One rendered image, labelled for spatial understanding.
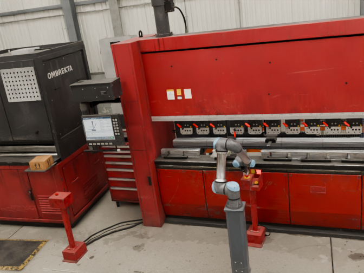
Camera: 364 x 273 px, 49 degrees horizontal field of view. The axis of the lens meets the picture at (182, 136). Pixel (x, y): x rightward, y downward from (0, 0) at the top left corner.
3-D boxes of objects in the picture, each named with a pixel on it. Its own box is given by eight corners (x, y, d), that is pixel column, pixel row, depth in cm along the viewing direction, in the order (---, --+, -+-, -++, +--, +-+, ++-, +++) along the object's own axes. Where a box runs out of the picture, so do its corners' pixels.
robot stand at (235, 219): (248, 280, 395) (242, 210, 370) (231, 278, 400) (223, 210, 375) (251, 268, 411) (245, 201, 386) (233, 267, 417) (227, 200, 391)
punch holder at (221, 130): (213, 134, 459) (212, 120, 453) (215, 131, 466) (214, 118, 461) (226, 134, 453) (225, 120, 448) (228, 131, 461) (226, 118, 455)
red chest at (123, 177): (112, 209, 569) (98, 143, 537) (129, 192, 613) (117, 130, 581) (144, 211, 551) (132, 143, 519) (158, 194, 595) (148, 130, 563)
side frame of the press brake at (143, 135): (143, 226, 515) (110, 44, 441) (168, 194, 590) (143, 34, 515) (161, 227, 506) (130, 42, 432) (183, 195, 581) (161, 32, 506)
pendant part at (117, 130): (87, 146, 455) (80, 116, 443) (92, 142, 465) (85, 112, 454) (123, 145, 442) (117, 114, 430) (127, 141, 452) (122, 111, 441)
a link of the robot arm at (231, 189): (236, 200, 369) (235, 187, 365) (223, 197, 377) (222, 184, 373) (242, 194, 379) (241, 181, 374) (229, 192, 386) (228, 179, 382)
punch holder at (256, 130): (248, 134, 444) (247, 119, 439) (249, 131, 452) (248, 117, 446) (261, 134, 439) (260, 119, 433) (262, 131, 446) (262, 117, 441)
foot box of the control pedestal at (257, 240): (244, 245, 449) (242, 236, 445) (249, 233, 470) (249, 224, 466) (261, 248, 440) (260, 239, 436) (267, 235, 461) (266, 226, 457)
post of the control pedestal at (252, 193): (252, 231, 453) (249, 188, 435) (253, 228, 457) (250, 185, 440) (257, 231, 450) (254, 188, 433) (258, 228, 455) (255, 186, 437)
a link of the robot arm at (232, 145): (239, 137, 366) (257, 160, 402) (228, 136, 372) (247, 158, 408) (235, 148, 362) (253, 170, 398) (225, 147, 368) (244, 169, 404)
